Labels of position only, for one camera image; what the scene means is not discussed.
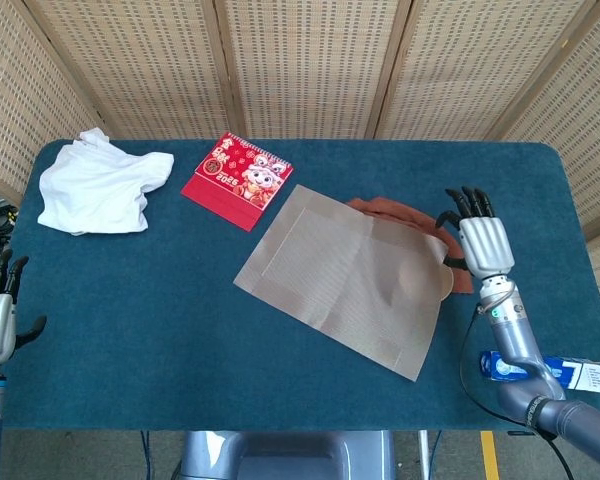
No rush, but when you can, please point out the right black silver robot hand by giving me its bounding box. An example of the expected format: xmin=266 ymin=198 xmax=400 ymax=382
xmin=435 ymin=186 xmax=516 ymax=279

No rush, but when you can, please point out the light cream bowl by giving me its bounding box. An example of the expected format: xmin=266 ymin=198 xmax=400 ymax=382
xmin=438 ymin=265 xmax=456 ymax=301

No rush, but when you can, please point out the silver woven placemat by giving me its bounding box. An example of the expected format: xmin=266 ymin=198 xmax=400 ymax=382
xmin=232 ymin=183 xmax=455 ymax=383

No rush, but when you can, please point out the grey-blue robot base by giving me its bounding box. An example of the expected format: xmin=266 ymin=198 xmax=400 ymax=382
xmin=177 ymin=429 xmax=399 ymax=480

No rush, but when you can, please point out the brown cloth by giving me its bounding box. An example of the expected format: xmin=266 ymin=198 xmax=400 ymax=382
xmin=347 ymin=196 xmax=475 ymax=295

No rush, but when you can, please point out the teal table carpet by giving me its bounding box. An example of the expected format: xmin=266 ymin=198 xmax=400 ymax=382
xmin=0 ymin=138 xmax=600 ymax=434

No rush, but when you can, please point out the white crumpled cloth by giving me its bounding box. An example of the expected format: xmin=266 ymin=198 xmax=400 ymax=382
xmin=36 ymin=127 xmax=176 ymax=236

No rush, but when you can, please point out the blue toothpaste box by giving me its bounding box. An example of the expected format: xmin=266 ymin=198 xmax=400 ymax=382
xmin=480 ymin=349 xmax=600 ymax=396

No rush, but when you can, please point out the silver table leg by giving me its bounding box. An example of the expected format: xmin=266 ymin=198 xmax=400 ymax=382
xmin=417 ymin=429 xmax=431 ymax=480

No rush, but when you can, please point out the bamboo folding screen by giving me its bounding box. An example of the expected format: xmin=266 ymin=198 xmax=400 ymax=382
xmin=0 ymin=0 xmax=600 ymax=321

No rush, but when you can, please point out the red desk calendar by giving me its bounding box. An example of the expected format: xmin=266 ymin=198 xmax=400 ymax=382
xmin=180 ymin=132 xmax=295 ymax=233

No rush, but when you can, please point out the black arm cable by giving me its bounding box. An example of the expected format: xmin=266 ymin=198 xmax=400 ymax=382
xmin=458 ymin=304 xmax=581 ymax=480

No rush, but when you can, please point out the blue cable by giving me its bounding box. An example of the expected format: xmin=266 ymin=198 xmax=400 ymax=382
xmin=429 ymin=430 xmax=442 ymax=479
xmin=139 ymin=430 xmax=154 ymax=480

